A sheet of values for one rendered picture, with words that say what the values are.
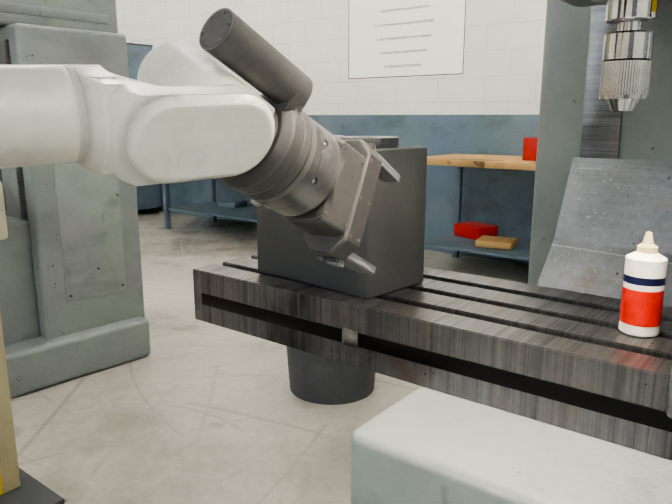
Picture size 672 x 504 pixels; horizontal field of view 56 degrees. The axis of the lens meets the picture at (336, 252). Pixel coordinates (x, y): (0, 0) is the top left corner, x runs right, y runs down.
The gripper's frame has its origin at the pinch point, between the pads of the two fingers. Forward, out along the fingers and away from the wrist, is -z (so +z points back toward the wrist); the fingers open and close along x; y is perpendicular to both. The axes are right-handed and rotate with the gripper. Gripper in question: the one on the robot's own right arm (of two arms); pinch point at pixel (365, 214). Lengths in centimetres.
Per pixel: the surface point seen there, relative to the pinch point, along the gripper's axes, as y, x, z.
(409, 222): 5.3, 4.8, -16.5
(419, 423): -7.5, -19.3, -8.3
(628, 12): -20.8, 24.3, -5.0
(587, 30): -4, 46, -38
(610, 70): -19.3, 19.7, -7.7
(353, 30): 329, 288, -336
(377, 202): 5.8, 4.7, -9.2
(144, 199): 621, 122, -374
